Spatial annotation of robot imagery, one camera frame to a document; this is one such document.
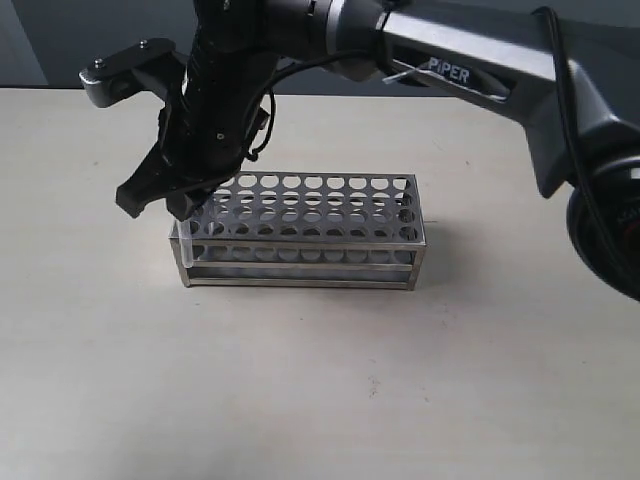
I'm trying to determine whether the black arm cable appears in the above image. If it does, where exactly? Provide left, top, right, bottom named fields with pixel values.
left=239, top=6, right=640, bottom=296

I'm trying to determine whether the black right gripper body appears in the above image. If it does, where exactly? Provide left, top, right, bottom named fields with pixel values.
left=155, top=1, right=280, bottom=193

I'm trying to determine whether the stainless steel test tube rack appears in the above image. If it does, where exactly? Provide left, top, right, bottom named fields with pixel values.
left=169, top=171, right=427, bottom=290

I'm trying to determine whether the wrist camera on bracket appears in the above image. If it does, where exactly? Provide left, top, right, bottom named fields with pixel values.
left=79, top=38, right=187, bottom=108

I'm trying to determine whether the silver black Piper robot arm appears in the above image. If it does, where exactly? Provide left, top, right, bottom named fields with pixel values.
left=116, top=1, right=639, bottom=298

